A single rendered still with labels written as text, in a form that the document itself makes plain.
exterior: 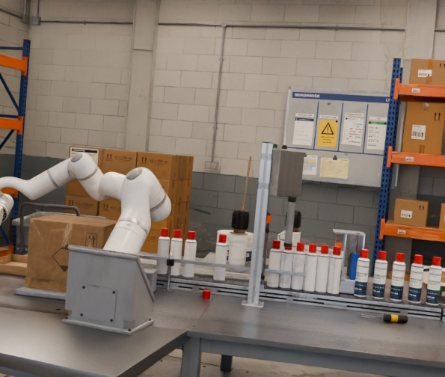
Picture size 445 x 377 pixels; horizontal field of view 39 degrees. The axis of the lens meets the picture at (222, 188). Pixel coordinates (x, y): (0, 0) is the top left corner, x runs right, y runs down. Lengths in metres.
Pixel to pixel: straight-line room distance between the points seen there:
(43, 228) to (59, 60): 6.13
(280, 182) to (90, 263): 0.87
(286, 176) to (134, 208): 0.68
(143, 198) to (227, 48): 5.44
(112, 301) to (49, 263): 0.51
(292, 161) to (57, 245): 1.00
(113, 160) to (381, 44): 3.16
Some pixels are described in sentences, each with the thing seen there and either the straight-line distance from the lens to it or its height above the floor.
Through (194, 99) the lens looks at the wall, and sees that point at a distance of 7.65.
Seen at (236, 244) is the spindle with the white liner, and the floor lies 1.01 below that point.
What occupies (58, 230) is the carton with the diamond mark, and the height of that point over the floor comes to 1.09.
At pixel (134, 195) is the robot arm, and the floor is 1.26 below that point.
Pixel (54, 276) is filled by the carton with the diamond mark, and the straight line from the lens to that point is 2.55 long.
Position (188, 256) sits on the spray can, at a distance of 2.79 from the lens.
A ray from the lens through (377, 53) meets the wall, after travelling 7.26.
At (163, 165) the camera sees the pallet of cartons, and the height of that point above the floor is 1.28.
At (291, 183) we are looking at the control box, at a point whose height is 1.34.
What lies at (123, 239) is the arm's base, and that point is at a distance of 2.20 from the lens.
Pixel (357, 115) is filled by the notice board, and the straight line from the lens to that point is 7.06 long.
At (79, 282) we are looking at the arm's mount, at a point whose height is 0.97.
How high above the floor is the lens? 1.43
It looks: 3 degrees down
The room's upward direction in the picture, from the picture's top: 5 degrees clockwise
